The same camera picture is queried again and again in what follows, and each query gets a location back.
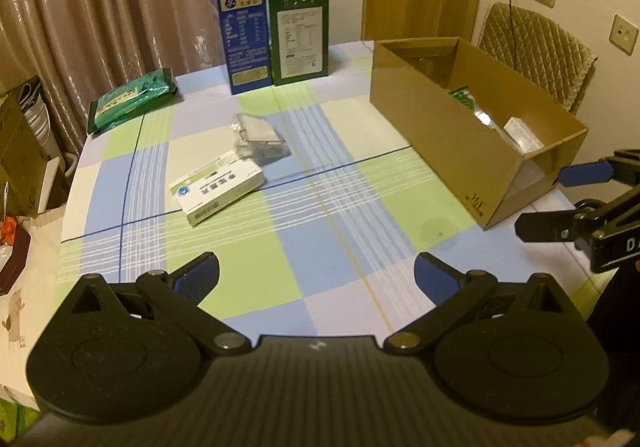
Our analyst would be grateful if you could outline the white green ointment box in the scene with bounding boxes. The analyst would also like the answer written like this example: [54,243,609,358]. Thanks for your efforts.
[503,116,544,154]

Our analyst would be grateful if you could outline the silver green leaf pouch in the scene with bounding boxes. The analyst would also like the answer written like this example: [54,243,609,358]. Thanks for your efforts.
[449,86,500,130]

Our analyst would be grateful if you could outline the white tablet medicine box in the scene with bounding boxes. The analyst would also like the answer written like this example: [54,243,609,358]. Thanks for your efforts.
[169,150,265,227]

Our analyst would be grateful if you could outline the quilted beige chair cushion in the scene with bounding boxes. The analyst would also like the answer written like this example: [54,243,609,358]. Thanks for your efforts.
[477,2,597,114]

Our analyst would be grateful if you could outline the checkered tablecloth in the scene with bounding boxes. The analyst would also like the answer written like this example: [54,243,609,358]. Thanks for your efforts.
[54,42,610,339]

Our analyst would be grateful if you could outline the clear plastic packet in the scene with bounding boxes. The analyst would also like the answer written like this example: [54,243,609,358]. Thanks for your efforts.
[230,113,291,165]

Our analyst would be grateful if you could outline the green tea packet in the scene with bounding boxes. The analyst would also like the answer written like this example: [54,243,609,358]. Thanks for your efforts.
[87,68,178,135]

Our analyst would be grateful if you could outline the cardboard box with bags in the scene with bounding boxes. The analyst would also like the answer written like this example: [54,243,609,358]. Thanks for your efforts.
[1,75,70,216]

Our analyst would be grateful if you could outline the brown cardboard box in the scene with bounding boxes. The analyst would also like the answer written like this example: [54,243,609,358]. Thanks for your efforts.
[370,37,588,229]

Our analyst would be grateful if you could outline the green milk carton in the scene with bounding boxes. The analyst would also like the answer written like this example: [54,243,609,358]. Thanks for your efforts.
[266,0,329,86]

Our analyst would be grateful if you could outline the beige curtain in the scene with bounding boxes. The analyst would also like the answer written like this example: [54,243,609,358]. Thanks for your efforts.
[1,0,224,153]

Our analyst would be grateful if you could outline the blue milk carton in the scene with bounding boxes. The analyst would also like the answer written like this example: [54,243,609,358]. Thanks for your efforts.
[215,0,271,95]

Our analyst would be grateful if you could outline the black power cable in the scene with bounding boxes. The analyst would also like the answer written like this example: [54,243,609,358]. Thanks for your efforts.
[508,0,524,73]

